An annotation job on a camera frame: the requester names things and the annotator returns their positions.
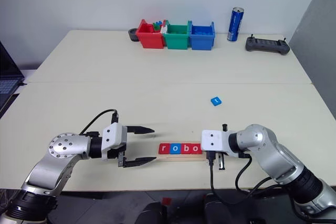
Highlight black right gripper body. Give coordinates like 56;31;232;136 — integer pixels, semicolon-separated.
216;123;228;172

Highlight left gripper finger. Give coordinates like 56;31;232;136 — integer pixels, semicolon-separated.
123;156;158;169
125;125;156;136

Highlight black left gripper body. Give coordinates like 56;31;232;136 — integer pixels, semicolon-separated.
106;143;129;168

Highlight red letter tile r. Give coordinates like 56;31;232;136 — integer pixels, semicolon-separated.
157;143;171;155

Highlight red letter tile b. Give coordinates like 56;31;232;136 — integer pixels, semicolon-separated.
180;143;193;155

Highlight blue letter tile o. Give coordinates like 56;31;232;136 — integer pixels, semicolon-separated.
169;143;182;155

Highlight wooden letter tray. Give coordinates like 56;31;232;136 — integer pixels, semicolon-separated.
154;140;207;162

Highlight blue square tile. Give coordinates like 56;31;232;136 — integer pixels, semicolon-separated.
209;96;223;107

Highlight dark rounded shape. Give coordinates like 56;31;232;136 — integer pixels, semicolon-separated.
204;193;229;224
134;201;169;224

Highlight red plastic bin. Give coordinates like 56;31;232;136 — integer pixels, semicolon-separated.
135;18;166;50

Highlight black round dish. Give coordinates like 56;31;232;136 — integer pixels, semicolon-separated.
128;27;140;43

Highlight green plastic bin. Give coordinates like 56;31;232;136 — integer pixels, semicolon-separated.
162;20;192;51

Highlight blue plastic bin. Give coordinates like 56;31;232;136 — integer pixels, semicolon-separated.
188;21;216;51

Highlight grey handheld controller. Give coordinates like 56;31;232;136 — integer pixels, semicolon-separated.
245;34;291;56

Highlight dark laptop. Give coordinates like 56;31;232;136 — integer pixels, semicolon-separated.
0;40;26;104

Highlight blue drink can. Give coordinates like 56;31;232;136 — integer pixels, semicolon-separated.
226;6;246;42

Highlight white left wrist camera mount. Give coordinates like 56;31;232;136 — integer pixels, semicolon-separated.
101;122;129;162

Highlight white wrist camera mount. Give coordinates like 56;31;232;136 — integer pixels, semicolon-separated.
200;129;230;155
101;122;129;162

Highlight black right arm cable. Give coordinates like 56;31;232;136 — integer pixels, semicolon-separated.
205;150;289;207

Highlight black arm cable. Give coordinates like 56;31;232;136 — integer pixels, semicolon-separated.
79;109;120;136
205;150;289;207

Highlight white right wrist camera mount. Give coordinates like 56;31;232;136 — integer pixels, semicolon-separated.
200;129;230;155

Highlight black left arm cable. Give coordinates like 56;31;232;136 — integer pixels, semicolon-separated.
79;109;120;136

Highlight tangled thin wires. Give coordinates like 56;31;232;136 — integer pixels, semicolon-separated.
0;188;14;209

